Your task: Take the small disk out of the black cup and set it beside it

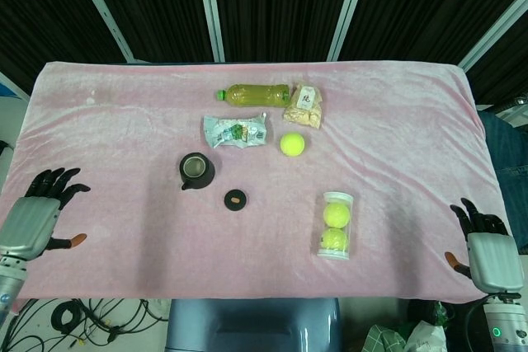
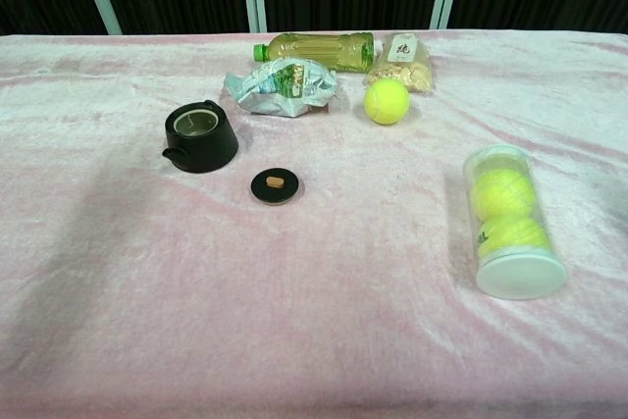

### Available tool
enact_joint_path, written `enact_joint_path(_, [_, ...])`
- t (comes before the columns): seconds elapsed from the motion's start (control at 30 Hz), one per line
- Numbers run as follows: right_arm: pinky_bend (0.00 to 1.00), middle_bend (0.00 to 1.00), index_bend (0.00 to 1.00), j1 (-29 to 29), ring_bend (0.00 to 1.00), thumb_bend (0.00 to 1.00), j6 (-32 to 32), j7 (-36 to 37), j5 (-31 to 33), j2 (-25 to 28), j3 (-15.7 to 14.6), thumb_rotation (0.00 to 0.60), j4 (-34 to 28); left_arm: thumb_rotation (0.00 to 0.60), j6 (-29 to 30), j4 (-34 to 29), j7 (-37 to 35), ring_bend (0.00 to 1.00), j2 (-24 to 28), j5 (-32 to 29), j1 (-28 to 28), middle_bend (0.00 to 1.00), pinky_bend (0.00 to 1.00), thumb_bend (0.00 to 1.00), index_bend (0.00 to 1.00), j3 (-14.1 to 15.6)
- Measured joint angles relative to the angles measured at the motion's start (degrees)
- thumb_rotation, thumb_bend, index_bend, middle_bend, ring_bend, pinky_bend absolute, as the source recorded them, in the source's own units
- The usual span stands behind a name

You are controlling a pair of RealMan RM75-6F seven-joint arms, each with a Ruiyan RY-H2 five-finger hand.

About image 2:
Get tennis ball in tube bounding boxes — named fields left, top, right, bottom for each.
left=470, top=168, right=537, bottom=219
left=476, top=215, right=550, bottom=263

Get pink plush table cloth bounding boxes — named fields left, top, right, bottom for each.
left=0, top=26, right=628, bottom=419

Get black teapot lid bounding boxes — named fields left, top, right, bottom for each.
left=250, top=167, right=305, bottom=205

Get green tea bottle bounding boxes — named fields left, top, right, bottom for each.
left=252, top=30, right=376, bottom=73

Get clear bag of nuts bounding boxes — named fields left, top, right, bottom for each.
left=364, top=31, right=436, bottom=94

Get loose yellow tennis ball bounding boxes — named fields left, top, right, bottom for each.
left=363, top=78, right=411, bottom=126

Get crumpled silver snack bag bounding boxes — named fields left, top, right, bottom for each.
left=224, top=57, right=339, bottom=119

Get clear tennis ball tube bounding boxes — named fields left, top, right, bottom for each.
left=462, top=144, right=568, bottom=301

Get black teapot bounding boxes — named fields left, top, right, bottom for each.
left=162, top=99, right=240, bottom=175

